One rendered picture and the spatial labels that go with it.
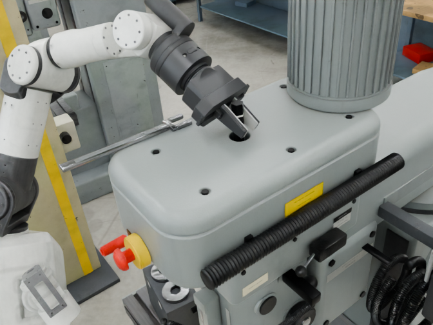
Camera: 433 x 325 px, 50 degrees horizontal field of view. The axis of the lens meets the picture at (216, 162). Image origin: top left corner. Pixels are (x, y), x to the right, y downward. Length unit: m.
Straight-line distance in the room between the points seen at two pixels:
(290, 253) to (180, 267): 0.25
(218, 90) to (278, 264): 0.33
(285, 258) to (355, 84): 0.34
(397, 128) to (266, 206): 0.46
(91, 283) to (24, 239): 2.14
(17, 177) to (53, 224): 1.88
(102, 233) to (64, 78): 2.60
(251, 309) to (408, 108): 0.59
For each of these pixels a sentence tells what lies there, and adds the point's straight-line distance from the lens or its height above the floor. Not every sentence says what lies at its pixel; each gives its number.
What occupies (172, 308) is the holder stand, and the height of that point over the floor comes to 1.10.
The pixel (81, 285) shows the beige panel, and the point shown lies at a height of 0.03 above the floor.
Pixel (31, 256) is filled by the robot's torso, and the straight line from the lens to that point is 1.06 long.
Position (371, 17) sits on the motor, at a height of 2.06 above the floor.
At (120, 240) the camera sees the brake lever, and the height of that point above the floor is 1.71.
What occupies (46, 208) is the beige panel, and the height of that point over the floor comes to 0.66.
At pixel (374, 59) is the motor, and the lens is 0.86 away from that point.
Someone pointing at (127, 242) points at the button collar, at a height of 1.78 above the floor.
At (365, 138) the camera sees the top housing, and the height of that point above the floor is 1.86.
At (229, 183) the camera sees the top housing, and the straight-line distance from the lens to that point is 0.71.
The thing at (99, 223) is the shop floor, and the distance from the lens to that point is 3.64.
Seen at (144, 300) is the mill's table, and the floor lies 0.91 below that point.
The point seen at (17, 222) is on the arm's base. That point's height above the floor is 1.68.
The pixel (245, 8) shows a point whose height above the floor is 0.23.
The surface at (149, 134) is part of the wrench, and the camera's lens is 0.84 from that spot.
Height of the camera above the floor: 2.33
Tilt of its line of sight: 35 degrees down
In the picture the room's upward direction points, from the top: 5 degrees counter-clockwise
